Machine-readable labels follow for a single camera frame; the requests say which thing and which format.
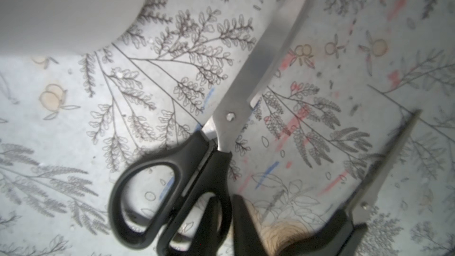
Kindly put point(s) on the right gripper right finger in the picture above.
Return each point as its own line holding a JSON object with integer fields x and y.
{"x": 246, "y": 240}

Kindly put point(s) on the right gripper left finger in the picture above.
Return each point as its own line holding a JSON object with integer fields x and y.
{"x": 205, "y": 241}

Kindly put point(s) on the small black handled scissors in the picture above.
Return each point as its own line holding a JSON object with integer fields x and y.
{"x": 200, "y": 164}

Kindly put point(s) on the silver blade black scissors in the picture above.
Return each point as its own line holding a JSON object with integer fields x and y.
{"x": 346, "y": 228}

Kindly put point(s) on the white plastic storage box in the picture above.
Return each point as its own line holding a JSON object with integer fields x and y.
{"x": 62, "y": 27}

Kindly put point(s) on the floral table mat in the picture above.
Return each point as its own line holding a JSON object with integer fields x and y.
{"x": 347, "y": 84}

